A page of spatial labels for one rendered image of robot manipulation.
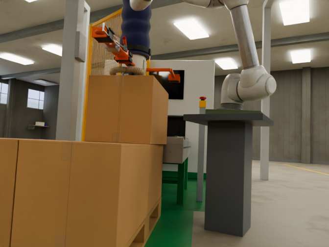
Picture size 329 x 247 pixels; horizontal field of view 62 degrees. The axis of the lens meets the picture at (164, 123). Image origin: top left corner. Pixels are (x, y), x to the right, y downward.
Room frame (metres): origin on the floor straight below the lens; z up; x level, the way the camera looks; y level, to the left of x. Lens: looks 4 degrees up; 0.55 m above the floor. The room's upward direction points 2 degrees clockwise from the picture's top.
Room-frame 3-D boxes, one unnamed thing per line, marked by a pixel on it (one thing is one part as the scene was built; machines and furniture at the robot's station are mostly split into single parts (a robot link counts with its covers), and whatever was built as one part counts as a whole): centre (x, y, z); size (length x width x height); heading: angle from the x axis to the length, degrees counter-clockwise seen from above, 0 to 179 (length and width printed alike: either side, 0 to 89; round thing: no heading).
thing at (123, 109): (1.91, 0.22, 0.75); 0.60 x 0.40 x 0.40; 171
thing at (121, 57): (1.67, 0.27, 1.07); 0.10 x 0.08 x 0.06; 82
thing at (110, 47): (1.46, 0.30, 1.06); 0.07 x 0.07 x 0.04; 82
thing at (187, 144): (3.39, -0.28, 0.50); 2.31 x 0.05 x 0.19; 173
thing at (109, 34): (1.37, 0.26, 1.07); 0.31 x 0.03 x 0.05; 172
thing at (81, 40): (3.12, 1.00, 1.62); 0.20 x 0.05 x 0.30; 173
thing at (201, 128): (2.78, -0.38, 0.50); 0.07 x 0.07 x 1.00; 83
